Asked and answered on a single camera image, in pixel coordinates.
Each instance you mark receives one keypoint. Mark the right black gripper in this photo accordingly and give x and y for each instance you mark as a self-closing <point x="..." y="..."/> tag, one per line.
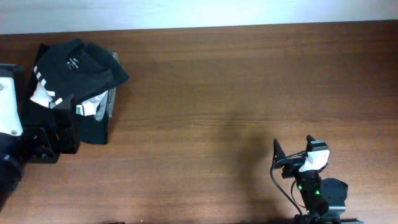
<point x="290" y="170"/>

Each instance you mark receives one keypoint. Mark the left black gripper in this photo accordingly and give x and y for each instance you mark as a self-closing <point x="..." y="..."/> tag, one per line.
<point x="43" y="144"/>

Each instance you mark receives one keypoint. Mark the dark green t-shirt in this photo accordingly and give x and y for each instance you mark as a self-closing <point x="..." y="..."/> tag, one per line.
<point x="74" y="68"/>

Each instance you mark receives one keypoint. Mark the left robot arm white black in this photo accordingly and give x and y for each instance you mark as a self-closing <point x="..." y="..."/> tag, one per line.
<point x="12" y="165"/>

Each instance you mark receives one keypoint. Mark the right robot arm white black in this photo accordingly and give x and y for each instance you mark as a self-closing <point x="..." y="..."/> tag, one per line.
<point x="323" y="199"/>

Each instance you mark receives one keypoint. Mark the folded white t-shirt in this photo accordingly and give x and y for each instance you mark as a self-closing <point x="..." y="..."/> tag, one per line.
<point x="88" y="107"/>

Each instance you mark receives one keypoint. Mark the folded black garment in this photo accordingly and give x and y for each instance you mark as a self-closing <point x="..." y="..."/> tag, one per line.
<point x="89" y="130"/>

